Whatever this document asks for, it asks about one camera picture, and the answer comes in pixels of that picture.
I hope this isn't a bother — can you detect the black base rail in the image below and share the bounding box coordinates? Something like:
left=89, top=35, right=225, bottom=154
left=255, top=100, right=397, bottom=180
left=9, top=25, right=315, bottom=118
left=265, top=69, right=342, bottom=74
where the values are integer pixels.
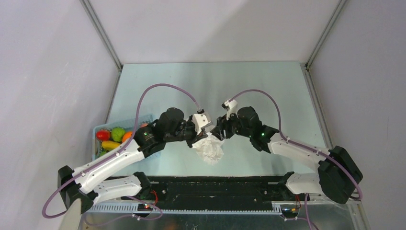
left=135, top=176, right=296, bottom=211

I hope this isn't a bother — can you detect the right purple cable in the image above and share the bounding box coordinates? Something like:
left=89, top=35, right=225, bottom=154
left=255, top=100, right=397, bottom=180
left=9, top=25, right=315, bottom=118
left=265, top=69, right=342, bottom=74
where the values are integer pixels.
left=228, top=89, right=364, bottom=201

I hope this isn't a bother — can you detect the left aluminium frame post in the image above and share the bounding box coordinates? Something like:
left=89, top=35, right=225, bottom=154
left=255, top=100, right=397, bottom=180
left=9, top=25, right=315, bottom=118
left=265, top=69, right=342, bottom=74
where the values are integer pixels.
left=80, top=0, right=123, bottom=71

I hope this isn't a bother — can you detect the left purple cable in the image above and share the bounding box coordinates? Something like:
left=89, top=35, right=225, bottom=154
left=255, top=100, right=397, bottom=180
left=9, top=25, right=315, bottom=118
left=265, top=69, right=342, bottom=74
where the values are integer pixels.
left=42, top=83, right=203, bottom=219

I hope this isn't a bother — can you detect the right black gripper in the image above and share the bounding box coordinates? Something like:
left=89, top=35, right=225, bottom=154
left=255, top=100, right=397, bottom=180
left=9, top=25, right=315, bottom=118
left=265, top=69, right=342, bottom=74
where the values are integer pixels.
left=210, top=109, right=252, bottom=141

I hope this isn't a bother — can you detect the fake red apple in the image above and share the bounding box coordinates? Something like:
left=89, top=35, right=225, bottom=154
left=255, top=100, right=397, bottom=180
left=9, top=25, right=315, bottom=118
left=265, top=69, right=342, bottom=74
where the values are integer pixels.
left=95, top=130, right=111, bottom=141

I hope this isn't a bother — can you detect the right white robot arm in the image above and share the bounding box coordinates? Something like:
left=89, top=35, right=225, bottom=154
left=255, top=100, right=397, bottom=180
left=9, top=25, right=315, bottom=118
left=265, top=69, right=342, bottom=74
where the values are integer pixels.
left=214, top=106, right=363, bottom=204

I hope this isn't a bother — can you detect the white plastic bag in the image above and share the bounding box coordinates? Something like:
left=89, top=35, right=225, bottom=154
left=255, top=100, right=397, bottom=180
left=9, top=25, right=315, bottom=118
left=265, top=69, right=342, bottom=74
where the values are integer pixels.
left=192, top=133, right=225, bottom=165

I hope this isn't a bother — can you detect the right aluminium frame post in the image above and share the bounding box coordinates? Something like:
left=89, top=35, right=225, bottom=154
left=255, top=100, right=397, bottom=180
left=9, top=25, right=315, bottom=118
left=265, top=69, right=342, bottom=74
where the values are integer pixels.
left=305, top=0, right=348, bottom=71

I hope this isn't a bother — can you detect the fake orange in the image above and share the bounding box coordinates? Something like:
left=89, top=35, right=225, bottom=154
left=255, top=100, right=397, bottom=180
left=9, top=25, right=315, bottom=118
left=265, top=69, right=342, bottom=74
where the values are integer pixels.
left=122, top=132, right=133, bottom=143

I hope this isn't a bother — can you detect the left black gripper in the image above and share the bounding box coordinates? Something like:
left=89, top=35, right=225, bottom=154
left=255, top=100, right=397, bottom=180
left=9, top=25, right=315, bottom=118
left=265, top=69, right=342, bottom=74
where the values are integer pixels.
left=165, top=115, right=208, bottom=148

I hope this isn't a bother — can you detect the fake yellow lemon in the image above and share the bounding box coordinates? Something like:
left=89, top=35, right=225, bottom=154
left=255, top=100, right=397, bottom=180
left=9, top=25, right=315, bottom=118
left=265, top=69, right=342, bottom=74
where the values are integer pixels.
left=101, top=140, right=121, bottom=151

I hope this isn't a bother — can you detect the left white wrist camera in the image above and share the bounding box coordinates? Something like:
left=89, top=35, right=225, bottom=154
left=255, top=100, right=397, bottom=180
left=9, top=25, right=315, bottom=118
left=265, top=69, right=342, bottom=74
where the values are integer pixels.
left=192, top=109, right=215, bottom=134

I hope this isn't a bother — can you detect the light blue plastic basket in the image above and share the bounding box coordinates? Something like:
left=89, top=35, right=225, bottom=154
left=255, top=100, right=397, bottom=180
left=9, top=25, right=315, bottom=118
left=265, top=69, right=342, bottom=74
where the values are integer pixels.
left=92, top=114, right=155, bottom=161

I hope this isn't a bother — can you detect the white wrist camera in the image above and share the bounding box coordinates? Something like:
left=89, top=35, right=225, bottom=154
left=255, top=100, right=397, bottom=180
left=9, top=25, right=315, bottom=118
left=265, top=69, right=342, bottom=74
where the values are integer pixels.
left=192, top=109, right=215, bottom=134
left=222, top=99, right=238, bottom=120

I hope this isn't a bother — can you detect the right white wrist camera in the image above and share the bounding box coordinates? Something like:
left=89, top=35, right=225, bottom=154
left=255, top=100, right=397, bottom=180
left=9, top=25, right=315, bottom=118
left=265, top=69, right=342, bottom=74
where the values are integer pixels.
left=222, top=99, right=238, bottom=120

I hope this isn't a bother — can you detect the aluminium frame post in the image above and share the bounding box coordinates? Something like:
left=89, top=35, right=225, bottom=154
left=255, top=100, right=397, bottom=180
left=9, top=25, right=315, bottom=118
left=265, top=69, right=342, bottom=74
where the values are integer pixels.
left=305, top=0, right=348, bottom=71
left=80, top=0, right=123, bottom=71

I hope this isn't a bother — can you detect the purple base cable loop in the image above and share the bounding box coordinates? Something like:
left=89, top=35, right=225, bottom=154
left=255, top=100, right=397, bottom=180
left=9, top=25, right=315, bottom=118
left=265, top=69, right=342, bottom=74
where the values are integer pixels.
left=126, top=195, right=164, bottom=221

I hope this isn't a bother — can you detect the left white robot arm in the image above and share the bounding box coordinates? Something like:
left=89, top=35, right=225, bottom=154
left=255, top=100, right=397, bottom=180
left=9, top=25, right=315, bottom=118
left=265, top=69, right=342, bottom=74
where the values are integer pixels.
left=58, top=107, right=208, bottom=213

